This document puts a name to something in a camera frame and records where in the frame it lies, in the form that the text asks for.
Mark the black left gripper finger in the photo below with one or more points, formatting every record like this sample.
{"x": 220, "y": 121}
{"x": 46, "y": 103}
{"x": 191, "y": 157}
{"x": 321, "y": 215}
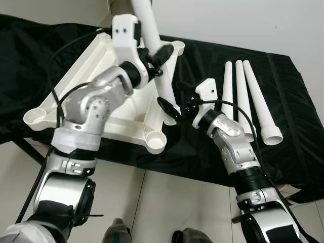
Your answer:
{"x": 164, "y": 52}

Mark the black table cloth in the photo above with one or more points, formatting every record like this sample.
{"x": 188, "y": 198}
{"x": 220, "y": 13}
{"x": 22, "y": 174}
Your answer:
{"x": 288, "y": 101}

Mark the grey robot right leg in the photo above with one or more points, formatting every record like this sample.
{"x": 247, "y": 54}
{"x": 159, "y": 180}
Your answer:
{"x": 192, "y": 237}

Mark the white plastic table leg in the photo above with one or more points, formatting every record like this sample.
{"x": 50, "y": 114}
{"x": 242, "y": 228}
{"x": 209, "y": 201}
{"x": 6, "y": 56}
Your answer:
{"x": 255, "y": 96}
{"x": 241, "y": 86}
{"x": 228, "y": 81}
{"x": 147, "y": 25}

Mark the grey robot leg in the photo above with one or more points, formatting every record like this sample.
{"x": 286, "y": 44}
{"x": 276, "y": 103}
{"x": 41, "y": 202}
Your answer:
{"x": 117, "y": 233}
{"x": 192, "y": 237}

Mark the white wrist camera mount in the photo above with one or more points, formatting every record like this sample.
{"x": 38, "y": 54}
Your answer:
{"x": 206, "y": 90}
{"x": 124, "y": 30}

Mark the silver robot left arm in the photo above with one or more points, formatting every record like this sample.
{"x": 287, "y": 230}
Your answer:
{"x": 86, "y": 106}

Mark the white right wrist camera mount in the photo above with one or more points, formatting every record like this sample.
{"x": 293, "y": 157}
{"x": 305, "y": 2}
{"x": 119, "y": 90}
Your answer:
{"x": 206, "y": 90}

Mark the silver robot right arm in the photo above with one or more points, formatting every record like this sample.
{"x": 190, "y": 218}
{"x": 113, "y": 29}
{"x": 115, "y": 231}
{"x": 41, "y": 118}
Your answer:
{"x": 228, "y": 131}

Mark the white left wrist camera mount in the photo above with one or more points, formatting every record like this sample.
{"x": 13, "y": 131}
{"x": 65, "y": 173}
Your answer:
{"x": 124, "y": 30}

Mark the white plastic children table top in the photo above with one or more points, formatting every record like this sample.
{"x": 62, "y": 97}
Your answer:
{"x": 136, "y": 109}

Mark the grey robot left leg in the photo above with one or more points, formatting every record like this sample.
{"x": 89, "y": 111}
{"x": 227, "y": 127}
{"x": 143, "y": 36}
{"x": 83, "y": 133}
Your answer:
{"x": 117, "y": 233}

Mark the black metal table leg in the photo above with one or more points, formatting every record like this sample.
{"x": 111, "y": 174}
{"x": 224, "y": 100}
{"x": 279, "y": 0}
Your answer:
{"x": 30, "y": 152}

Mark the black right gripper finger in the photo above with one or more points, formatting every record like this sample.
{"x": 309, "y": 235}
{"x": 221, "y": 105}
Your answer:
{"x": 168, "y": 109}
{"x": 183, "y": 88}

